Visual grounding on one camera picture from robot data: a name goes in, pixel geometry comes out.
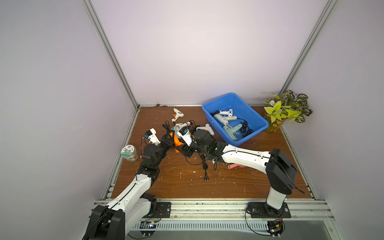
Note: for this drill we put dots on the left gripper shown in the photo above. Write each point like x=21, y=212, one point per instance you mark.
x=166, y=143

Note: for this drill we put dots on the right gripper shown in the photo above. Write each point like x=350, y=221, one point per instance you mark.
x=188, y=147

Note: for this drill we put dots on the white glue gun orange trigger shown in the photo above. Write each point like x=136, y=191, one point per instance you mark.
x=179, y=126

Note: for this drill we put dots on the large mint green glue gun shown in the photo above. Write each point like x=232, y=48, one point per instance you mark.
x=233, y=132

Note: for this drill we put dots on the large white glue gun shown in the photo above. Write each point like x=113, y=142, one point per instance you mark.
x=225, y=119

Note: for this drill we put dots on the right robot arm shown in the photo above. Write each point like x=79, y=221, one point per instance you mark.
x=280, y=170

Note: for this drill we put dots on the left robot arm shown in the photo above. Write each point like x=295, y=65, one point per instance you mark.
x=116, y=219

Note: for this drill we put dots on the small white glue gun far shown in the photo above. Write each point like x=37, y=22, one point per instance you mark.
x=177, y=114

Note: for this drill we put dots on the blue plastic storage box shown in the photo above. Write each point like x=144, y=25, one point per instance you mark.
x=234, y=120

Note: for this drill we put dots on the pink plastic scoop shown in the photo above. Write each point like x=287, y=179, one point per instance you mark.
x=232, y=166

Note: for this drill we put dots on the potted green plant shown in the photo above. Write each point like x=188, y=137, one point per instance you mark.
x=286, y=106

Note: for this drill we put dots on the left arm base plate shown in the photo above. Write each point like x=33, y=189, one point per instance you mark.
x=162, y=210

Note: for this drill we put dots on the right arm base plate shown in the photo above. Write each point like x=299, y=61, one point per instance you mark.
x=264, y=211

